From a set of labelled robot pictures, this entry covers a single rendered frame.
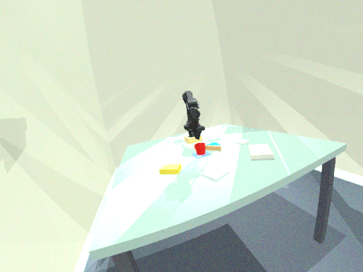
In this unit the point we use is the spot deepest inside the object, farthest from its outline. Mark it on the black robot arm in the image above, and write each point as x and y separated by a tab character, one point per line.
192	112

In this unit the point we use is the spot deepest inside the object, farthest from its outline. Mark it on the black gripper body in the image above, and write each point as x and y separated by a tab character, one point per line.
197	127

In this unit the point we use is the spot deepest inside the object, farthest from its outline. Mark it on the yellow rectangular block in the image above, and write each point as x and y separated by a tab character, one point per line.
170	169

